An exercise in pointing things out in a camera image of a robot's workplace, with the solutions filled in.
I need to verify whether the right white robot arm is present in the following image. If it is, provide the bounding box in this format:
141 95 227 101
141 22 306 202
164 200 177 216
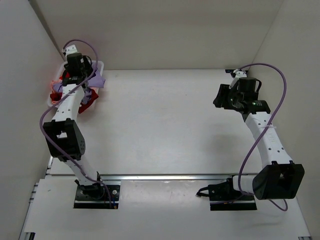
213 69 305 200

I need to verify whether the pink t-shirt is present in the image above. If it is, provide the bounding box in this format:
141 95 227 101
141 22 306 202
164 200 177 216
50 79 62 93

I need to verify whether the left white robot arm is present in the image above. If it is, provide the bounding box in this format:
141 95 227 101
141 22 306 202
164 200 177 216
40 45 108 201

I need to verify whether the aluminium rail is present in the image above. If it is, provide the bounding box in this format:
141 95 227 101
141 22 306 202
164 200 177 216
45 157 232 181

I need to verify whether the red t-shirt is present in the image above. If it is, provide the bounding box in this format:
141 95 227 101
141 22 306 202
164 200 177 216
49 88 99 114

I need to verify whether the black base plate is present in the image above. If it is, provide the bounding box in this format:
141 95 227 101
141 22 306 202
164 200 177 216
73 180 121 210
196 181 257 211

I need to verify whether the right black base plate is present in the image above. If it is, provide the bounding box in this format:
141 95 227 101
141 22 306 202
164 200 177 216
196 181 257 211

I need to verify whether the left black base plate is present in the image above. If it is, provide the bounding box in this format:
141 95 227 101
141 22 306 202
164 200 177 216
73 180 121 210

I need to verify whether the purple t-shirt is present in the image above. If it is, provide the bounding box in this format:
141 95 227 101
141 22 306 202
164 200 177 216
59 70 106 96

